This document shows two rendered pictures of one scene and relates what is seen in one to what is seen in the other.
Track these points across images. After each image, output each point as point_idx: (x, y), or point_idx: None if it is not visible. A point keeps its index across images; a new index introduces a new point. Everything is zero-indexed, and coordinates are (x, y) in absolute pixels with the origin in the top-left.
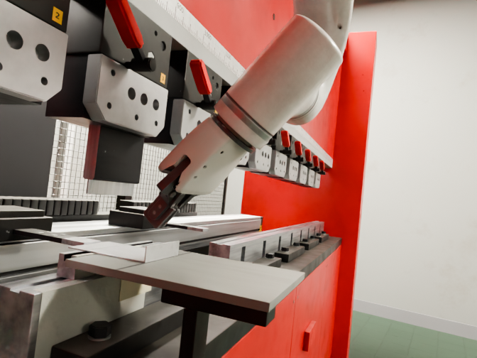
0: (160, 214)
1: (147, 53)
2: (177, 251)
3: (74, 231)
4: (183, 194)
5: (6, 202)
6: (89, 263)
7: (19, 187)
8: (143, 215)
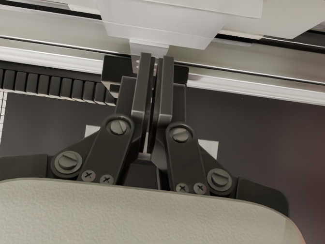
0: (184, 101)
1: None
2: None
3: (36, 50)
4: (188, 186)
5: (90, 97)
6: (317, 22)
7: (43, 106)
8: None
